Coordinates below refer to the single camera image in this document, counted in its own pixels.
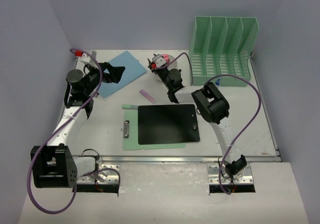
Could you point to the green file rack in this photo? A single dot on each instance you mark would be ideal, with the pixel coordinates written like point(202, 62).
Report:
point(222, 46)

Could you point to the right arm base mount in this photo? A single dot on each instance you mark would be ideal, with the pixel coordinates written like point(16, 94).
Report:
point(241, 183)

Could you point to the green clipboard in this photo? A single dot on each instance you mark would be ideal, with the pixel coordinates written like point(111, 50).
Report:
point(130, 143)

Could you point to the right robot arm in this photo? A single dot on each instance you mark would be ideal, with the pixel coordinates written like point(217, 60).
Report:
point(212, 106)

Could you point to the blue clipboard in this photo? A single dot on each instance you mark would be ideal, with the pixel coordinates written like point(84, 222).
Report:
point(133, 70)

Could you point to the black clipboard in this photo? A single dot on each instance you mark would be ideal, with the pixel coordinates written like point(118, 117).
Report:
point(167, 124)

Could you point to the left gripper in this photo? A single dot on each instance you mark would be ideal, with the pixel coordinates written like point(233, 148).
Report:
point(102, 72)

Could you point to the pink glue bottle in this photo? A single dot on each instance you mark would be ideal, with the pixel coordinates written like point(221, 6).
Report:
point(166, 57)

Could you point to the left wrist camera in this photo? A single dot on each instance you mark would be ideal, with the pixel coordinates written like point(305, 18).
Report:
point(84, 58)

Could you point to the purple highlighter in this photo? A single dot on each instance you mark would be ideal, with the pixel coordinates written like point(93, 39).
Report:
point(147, 96)

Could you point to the small clear spray bottle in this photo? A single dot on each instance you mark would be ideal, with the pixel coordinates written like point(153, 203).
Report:
point(218, 82)

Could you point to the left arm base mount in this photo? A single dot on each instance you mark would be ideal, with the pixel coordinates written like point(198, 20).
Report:
point(95, 175)

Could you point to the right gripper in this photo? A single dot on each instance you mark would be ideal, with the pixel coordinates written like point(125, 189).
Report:
point(155, 70)

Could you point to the green highlighter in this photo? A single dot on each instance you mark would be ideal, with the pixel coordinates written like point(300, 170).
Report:
point(130, 107)

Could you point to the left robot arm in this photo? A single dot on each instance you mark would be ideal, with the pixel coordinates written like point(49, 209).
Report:
point(55, 167)

